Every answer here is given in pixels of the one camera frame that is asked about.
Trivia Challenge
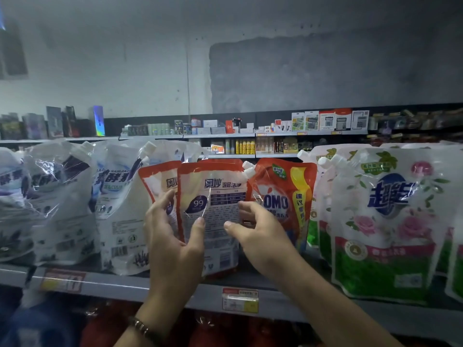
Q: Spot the person's left hand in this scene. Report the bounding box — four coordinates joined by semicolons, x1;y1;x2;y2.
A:
135;187;207;330

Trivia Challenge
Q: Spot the person's right hand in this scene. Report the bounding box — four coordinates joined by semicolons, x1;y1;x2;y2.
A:
223;200;308;282

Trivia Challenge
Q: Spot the grey metal shelf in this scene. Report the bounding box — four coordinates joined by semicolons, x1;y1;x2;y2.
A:
0;249;463;347

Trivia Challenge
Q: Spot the white lavender detergent pouches group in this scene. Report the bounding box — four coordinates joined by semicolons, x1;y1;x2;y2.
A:
0;137;195;277

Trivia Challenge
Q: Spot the person's right forearm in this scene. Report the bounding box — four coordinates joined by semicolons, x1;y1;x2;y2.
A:
278;260;406;347

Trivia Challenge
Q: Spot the row of red detergent bottles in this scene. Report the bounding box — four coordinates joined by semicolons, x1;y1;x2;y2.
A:
80;300;305;347

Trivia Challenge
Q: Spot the dark background shelf unit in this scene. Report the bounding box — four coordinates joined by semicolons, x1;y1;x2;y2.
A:
0;103;463;160

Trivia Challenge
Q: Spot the red-framed price tag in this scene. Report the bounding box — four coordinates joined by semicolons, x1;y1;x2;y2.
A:
221;287;260;314
40;269;86;294

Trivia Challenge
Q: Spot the row of small bottles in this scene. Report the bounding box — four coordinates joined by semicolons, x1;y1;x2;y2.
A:
210;137;305;156

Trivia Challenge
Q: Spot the row of small toiletry boxes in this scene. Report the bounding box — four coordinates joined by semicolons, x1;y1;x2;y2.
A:
119;108;371;136

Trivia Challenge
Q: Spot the row of boxed goods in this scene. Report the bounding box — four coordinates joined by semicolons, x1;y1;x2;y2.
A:
0;105;107;140

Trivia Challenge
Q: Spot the dark beaded bracelet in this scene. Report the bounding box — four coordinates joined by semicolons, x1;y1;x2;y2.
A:
127;316;166;344

